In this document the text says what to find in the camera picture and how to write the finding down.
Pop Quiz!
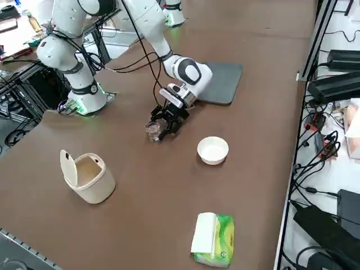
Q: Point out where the amber glass bottle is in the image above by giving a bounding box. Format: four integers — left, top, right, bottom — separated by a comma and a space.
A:
28, 12, 43, 33

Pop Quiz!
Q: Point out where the aluminium rail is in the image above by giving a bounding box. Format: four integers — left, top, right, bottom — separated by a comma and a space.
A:
0, 227, 62, 270

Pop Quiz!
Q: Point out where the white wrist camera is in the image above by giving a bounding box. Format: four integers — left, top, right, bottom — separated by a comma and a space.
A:
159, 87, 185, 109

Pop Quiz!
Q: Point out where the clear glass measuring cup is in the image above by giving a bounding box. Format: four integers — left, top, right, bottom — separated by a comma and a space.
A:
145, 121, 164, 143

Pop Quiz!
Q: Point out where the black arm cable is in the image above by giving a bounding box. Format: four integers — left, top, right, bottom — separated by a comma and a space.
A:
122, 0, 165, 112

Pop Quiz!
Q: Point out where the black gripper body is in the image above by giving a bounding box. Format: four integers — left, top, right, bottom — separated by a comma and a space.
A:
151, 103, 190, 122

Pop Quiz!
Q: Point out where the black box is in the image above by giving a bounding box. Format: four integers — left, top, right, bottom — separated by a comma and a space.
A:
336, 188, 360, 240

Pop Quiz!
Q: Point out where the beige bin with lid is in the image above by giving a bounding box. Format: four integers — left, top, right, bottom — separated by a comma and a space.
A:
59, 148, 116, 205

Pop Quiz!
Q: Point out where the large black power adapter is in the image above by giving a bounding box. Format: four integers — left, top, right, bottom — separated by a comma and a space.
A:
293, 204, 360, 264

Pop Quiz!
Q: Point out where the aluminium frame bar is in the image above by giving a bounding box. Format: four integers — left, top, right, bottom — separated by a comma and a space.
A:
297, 0, 338, 82

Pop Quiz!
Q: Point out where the long black power adapter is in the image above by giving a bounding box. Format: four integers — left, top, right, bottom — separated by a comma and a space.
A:
307, 70, 360, 104

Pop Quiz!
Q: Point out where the pink and white box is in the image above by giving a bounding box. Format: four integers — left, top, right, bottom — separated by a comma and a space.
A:
344, 98, 360, 160

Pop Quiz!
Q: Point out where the green tissue pack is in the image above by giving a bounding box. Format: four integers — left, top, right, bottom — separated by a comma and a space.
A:
190, 212, 236, 266

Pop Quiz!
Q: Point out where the white bowl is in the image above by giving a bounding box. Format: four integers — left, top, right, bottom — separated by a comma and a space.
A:
196, 136, 230, 166

